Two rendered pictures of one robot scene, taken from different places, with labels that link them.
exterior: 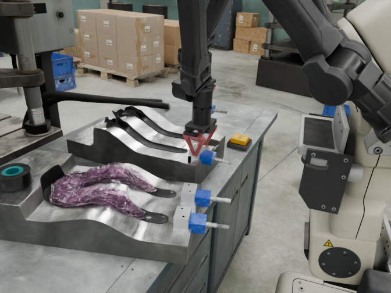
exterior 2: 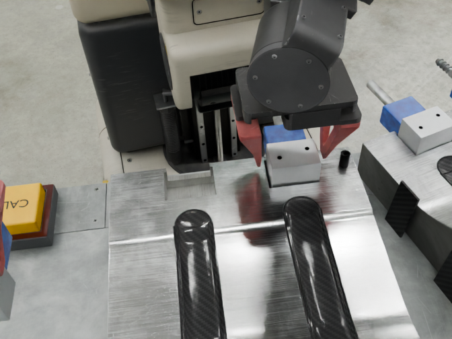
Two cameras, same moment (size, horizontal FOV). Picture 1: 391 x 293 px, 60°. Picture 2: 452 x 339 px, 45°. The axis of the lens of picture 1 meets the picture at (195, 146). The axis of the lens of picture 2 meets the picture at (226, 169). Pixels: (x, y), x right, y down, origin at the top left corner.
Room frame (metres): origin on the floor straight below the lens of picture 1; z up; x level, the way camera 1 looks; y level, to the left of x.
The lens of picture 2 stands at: (1.17, 0.30, 1.32)
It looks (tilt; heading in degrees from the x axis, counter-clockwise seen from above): 48 degrees down; 243
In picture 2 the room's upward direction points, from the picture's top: 4 degrees counter-clockwise
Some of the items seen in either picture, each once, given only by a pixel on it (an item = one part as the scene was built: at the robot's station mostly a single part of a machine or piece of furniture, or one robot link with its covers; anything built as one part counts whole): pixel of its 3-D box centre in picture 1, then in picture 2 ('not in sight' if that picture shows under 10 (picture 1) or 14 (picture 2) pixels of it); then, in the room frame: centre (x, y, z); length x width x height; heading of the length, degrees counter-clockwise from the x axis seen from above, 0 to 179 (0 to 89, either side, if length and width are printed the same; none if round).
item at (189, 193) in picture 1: (206, 198); (399, 114); (0.75, -0.04, 0.86); 0.13 x 0.05 x 0.05; 84
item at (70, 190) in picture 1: (102, 184); not in sight; (0.73, 0.24, 0.90); 0.26 x 0.18 x 0.08; 84
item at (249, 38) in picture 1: (253, 34); not in sight; (7.80, -1.17, 0.42); 0.86 x 0.33 x 0.83; 54
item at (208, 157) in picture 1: (210, 158); (283, 138); (0.92, -0.05, 0.89); 0.13 x 0.05 x 0.05; 67
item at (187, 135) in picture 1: (197, 140); (313, 123); (0.92, 0.00, 0.95); 0.07 x 0.07 x 0.09; 67
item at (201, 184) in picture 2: (210, 146); (190, 192); (1.04, -0.05, 0.87); 0.05 x 0.05 x 0.04; 66
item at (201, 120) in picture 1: (201, 115); (295, 67); (0.94, -0.01, 1.02); 0.10 x 0.07 x 0.07; 157
